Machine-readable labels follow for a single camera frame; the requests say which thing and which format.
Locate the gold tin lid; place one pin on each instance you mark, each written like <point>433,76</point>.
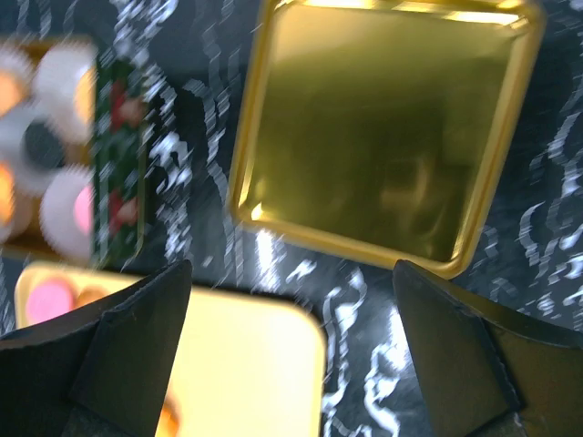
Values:
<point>377,130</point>

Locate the orange bear cookie top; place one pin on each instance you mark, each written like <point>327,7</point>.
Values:
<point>7,193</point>

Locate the white paper cup centre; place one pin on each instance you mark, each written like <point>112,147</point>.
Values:
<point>28,178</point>

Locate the gold cookie tin box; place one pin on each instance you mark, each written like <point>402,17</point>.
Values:
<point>116,155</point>

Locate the white paper cup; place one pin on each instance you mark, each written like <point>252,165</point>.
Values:
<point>16,75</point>
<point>55,84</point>
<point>57,223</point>
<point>28,178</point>
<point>15,208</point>

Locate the tan ridged round cookie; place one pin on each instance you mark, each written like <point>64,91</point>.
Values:
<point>85,97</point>

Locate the white paper cup front right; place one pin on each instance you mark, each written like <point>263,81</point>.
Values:
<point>57,223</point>

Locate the yellow plastic tray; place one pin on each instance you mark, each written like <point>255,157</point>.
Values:
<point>247,364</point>

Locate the black round cookie top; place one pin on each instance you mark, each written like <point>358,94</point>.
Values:
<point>42,148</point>

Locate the white paper cup back right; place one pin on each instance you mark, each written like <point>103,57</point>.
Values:
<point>55,84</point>

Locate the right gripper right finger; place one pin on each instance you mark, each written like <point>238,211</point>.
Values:
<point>484,369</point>

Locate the orange swirl cookie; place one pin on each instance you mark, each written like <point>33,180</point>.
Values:
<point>168,425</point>
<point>90,294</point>

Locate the white paper cup front left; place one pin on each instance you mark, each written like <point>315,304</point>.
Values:
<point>15,208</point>

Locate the white paper cup back left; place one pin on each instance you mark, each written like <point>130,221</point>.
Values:
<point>16,75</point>

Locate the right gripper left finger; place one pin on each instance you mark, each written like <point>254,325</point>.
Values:
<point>100,370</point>

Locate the orange swirl cookie front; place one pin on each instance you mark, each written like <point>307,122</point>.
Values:
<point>168,425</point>

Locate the plain orange round cookie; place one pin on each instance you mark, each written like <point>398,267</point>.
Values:
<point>12,92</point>

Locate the pink round cookie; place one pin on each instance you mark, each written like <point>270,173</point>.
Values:
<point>48,300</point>
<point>83,210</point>

